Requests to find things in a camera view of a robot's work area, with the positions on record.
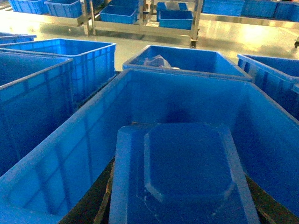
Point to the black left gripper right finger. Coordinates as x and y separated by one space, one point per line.
269 210

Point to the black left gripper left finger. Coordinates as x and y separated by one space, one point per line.
94 206

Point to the blue block part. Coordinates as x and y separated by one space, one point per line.
179 173

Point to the large blue target bin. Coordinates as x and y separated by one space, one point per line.
50 180

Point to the blue bin left near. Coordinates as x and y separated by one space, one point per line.
35 99

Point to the blue bin right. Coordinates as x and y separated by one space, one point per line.
277 77

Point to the blue bin left far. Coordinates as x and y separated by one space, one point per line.
93 61

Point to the blue bin with plastic bag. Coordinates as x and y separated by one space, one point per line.
190 61

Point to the clear plastic bag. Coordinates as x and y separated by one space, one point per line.
158 61

